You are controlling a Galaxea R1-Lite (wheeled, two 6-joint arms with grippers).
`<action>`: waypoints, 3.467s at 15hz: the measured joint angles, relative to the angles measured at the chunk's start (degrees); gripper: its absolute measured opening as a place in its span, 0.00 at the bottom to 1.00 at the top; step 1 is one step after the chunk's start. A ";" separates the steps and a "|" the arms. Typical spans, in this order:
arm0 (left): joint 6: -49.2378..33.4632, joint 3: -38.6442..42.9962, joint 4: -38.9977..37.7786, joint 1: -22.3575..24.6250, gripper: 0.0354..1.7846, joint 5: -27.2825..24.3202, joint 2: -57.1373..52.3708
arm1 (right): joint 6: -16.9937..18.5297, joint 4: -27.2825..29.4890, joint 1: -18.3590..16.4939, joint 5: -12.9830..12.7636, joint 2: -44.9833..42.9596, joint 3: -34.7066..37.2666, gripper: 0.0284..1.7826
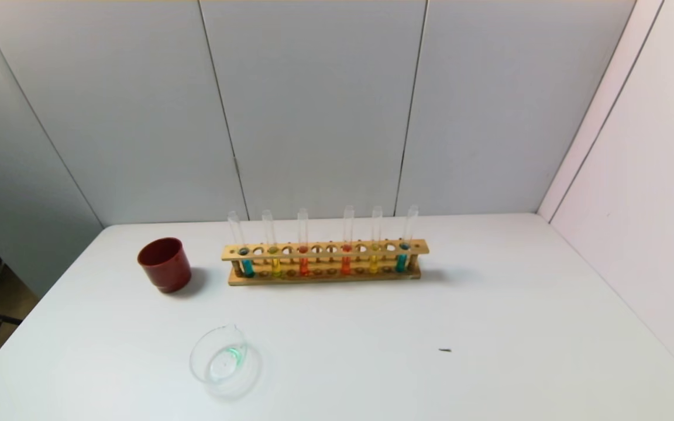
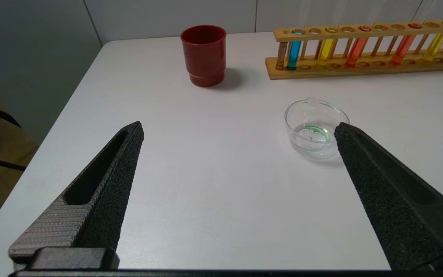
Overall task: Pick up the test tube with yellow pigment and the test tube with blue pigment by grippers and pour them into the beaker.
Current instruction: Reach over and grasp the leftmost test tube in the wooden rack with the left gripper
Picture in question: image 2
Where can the blue pigment test tube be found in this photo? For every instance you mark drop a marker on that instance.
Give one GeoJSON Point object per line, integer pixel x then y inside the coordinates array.
{"type": "Point", "coordinates": [293, 54]}

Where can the orange pigment test tube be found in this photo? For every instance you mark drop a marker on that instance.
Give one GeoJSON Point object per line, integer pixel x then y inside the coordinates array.
{"type": "Point", "coordinates": [356, 50]}
{"type": "Point", "coordinates": [402, 50]}

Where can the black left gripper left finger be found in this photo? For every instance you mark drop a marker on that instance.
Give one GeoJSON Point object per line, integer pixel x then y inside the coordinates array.
{"type": "Point", "coordinates": [106, 200]}

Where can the wooden test tube rack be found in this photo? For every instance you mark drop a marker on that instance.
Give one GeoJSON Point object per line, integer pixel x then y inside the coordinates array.
{"type": "Point", "coordinates": [360, 69]}

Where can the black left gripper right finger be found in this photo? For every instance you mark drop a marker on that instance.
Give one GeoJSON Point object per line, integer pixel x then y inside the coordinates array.
{"type": "Point", "coordinates": [398, 207]}

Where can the red plastic cup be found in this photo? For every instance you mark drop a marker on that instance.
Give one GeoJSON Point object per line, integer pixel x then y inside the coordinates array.
{"type": "Point", "coordinates": [204, 54]}

